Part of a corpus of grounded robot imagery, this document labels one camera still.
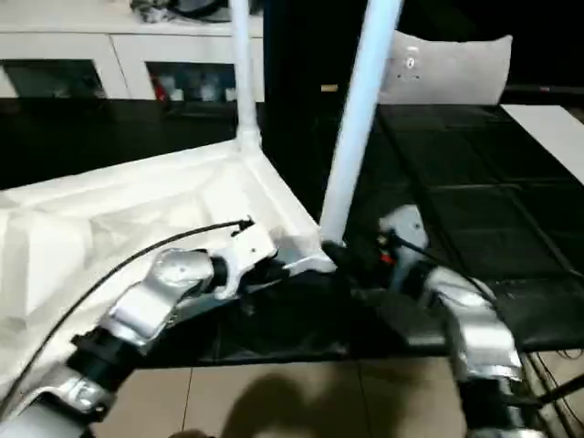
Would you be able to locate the white plastic table leg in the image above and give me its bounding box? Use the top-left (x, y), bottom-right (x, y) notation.
top-left (230, 0), bottom-right (264, 154)
top-left (318, 0), bottom-right (405, 247)

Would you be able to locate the white plastic table top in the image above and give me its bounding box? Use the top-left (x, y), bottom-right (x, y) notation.
top-left (0, 136), bottom-right (337, 398)

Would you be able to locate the white pillow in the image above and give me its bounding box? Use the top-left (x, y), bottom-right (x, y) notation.
top-left (376, 29), bottom-right (513, 106)

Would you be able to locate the black box with gold label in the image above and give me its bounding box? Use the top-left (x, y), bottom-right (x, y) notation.
top-left (262, 0), bottom-right (398, 110)

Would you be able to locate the white flat board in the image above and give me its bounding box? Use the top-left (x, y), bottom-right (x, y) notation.
top-left (499, 103), bottom-right (584, 182)

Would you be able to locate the black metal table leg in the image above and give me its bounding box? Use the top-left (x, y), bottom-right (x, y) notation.
top-left (537, 378), bottom-right (584, 405)

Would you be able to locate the grey round pot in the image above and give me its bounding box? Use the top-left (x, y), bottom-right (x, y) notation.
top-left (172, 0), bottom-right (234, 15)

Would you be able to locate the white glass-door cabinet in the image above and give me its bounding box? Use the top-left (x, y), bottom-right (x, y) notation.
top-left (0, 0), bottom-right (266, 102)

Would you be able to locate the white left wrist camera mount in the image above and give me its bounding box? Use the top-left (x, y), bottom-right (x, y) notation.
top-left (214, 225), bottom-right (277, 300)

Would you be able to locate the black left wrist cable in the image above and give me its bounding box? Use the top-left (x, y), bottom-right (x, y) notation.
top-left (0, 216), bottom-right (255, 402)

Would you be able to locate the black cable clutter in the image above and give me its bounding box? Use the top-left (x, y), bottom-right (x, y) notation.
top-left (130, 0), bottom-right (175, 24)

